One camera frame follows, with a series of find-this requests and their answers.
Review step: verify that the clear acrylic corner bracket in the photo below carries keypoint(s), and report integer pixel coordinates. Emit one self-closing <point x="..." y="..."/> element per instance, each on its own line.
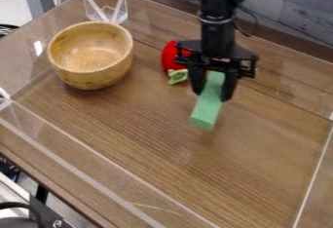
<point x="109" y="14"/>

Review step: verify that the clear acrylic enclosure wall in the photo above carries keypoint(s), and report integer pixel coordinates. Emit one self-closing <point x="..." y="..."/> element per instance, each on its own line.
<point x="117" y="153"/>

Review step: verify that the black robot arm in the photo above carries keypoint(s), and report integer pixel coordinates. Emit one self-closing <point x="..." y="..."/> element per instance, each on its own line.
<point x="215" y="52"/>

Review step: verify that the green foam stick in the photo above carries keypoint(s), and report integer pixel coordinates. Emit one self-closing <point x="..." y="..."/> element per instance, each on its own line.
<point x="208" y="103"/>

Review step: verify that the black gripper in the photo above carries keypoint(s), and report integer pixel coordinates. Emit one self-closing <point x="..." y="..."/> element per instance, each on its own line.
<point x="235" y="60"/>

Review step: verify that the red toy strawberry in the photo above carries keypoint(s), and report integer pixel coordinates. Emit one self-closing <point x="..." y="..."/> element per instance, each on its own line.
<point x="175" y="71"/>

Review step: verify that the brown wooden bowl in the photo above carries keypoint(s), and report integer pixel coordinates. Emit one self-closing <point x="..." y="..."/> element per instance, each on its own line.
<point x="90" y="54"/>

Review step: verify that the black metal table leg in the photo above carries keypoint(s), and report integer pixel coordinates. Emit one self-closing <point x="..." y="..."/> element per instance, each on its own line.
<point x="41" y="194"/>

